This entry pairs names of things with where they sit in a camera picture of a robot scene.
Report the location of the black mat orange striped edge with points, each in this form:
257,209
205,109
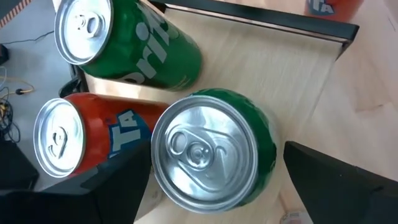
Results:
12,12

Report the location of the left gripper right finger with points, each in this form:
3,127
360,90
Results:
342,199

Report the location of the red Fanta can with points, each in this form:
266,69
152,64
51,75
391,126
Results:
93,124
335,9

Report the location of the wooden shelf black metal frame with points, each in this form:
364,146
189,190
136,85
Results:
264,68

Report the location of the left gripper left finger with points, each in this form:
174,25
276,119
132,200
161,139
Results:
93,205

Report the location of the black case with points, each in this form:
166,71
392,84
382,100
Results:
15,168

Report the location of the green Sprite can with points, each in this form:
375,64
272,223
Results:
205,155
124,46

